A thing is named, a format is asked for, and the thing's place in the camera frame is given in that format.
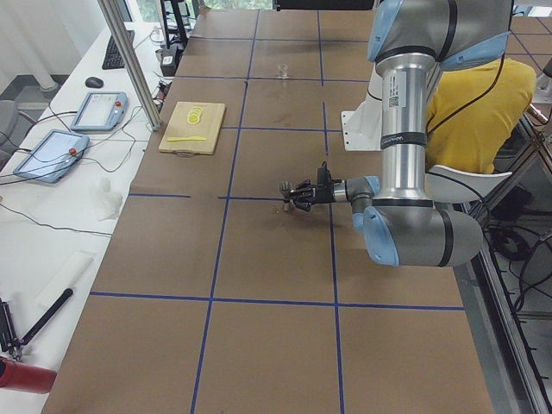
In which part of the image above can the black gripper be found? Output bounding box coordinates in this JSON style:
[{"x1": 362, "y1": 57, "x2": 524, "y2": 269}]
[{"x1": 290, "y1": 179, "x2": 335, "y2": 211}]

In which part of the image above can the clear glass cup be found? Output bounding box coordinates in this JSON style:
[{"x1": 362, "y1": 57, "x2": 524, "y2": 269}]
[{"x1": 277, "y1": 64, "x2": 290, "y2": 79}]

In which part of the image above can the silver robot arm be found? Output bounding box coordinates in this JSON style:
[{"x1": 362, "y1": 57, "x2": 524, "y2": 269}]
[{"x1": 280, "y1": 1, "x2": 513, "y2": 267}]

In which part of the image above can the yellow plastic knife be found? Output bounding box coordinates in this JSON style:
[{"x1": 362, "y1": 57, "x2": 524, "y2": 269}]
[{"x1": 166, "y1": 135, "x2": 207, "y2": 142}]

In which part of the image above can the white chair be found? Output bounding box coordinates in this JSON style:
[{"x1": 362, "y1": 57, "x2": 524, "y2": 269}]
[{"x1": 424, "y1": 165, "x2": 512, "y2": 204}]

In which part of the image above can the wooden cutting board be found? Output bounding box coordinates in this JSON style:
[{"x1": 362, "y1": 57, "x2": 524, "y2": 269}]
[{"x1": 159, "y1": 101, "x2": 226, "y2": 155}]

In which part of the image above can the person in yellow shirt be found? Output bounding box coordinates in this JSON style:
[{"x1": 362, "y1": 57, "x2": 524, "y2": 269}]
[{"x1": 425, "y1": 58, "x2": 536, "y2": 174}]

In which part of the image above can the black power box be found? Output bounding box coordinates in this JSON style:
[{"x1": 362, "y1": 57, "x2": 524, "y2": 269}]
[{"x1": 160, "y1": 45, "x2": 181, "y2": 77}]

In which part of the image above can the white crumpled tissue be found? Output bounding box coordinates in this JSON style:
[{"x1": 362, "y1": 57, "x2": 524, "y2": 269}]
[{"x1": 89, "y1": 177, "x2": 122, "y2": 222}]

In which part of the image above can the far blue teach pendant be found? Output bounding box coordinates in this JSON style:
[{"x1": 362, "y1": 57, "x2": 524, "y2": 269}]
[{"x1": 71, "y1": 91, "x2": 128, "y2": 132}]

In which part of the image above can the blue teach pendant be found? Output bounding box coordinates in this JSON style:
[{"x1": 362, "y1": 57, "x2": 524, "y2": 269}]
[
  {"x1": 71, "y1": 91, "x2": 128, "y2": 132},
  {"x1": 13, "y1": 129, "x2": 90, "y2": 184}
]

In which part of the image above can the black keyboard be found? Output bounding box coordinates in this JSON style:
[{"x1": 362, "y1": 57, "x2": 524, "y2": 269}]
[{"x1": 102, "y1": 36, "x2": 125, "y2": 70}]

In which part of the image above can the black computer mouse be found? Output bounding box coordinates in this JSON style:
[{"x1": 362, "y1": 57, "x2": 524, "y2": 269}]
[{"x1": 85, "y1": 77, "x2": 104, "y2": 89}]

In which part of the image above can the white foam block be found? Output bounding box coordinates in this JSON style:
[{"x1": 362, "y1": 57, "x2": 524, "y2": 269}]
[{"x1": 34, "y1": 251, "x2": 94, "y2": 309}]

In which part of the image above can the near blue teach pendant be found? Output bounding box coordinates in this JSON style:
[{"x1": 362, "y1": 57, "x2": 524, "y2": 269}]
[{"x1": 13, "y1": 129, "x2": 90, "y2": 184}]

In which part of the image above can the black rod tool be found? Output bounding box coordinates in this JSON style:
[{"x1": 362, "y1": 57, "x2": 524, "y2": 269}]
[{"x1": 20, "y1": 288, "x2": 73, "y2": 346}]

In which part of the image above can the red cylinder bottle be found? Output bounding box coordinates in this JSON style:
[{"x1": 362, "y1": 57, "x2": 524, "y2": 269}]
[{"x1": 1, "y1": 357, "x2": 57, "y2": 394}]

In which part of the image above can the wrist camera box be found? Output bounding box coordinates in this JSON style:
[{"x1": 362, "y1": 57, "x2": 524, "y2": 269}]
[{"x1": 317, "y1": 161, "x2": 333, "y2": 188}]

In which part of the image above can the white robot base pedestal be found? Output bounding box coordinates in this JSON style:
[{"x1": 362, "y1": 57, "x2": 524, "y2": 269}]
[{"x1": 342, "y1": 68, "x2": 382, "y2": 152}]

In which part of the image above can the aluminium frame post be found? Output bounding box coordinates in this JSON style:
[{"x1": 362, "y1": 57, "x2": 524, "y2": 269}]
[{"x1": 97, "y1": 0, "x2": 160, "y2": 131}]

